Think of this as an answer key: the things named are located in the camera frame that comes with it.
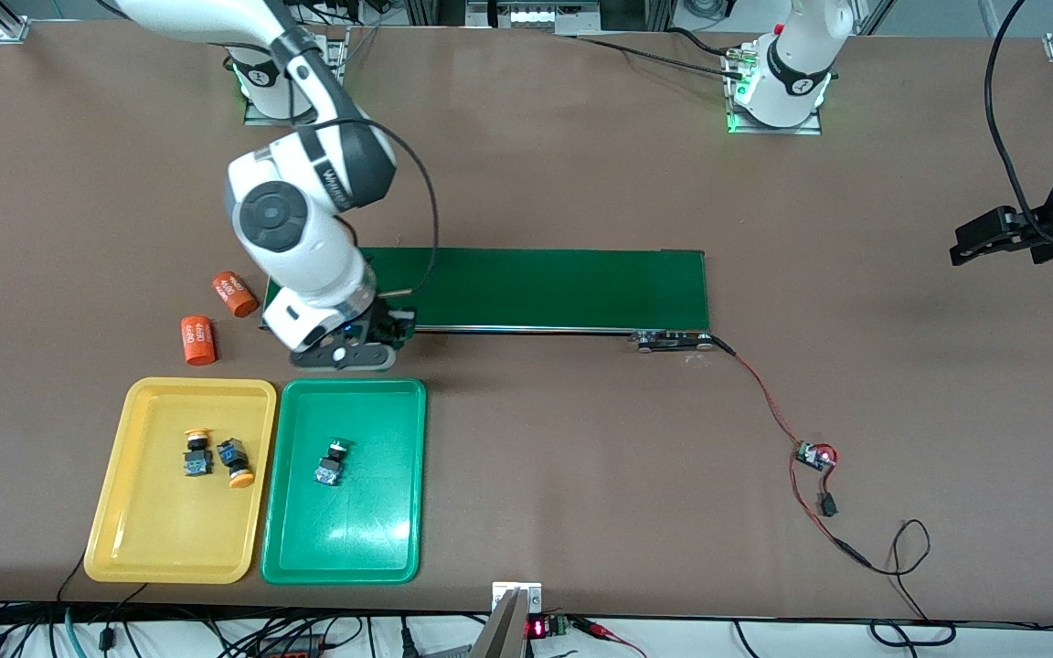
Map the red black motor wire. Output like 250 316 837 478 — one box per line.
714 336 806 449

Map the aluminium frame with labels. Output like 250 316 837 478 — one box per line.
465 0 602 30

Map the green mushroom push button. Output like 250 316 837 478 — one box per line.
314 439 350 488

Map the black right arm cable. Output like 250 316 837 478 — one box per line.
314 117 441 299

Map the orange cylinder white 4680 print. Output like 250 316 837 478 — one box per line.
179 316 218 367
211 271 260 319

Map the green plastic tray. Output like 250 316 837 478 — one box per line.
261 378 428 586

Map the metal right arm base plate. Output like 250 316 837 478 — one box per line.
243 26 350 128

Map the red black twin wire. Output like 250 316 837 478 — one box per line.
789 454 859 560

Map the small metal bracket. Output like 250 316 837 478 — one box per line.
492 581 544 611

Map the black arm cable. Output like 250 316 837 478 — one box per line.
984 0 1053 249
314 117 441 299

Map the black table cable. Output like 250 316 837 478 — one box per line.
570 33 745 78

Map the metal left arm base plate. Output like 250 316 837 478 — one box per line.
726 50 824 136

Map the yellow plastic tray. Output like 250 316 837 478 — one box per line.
83 377 278 585

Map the thin black cable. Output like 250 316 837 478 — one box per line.
842 518 959 648

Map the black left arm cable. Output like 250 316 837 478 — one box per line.
984 0 1053 249

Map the yellow mushroom push button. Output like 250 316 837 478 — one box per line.
217 438 255 490
183 428 215 479

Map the grey camera stand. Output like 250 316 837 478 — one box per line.
470 588 530 658

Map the green belt conveyor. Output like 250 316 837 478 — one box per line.
259 247 718 355

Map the small motor controller board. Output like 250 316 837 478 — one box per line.
795 440 840 472

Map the red alligator clip lead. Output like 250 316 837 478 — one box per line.
572 617 648 658

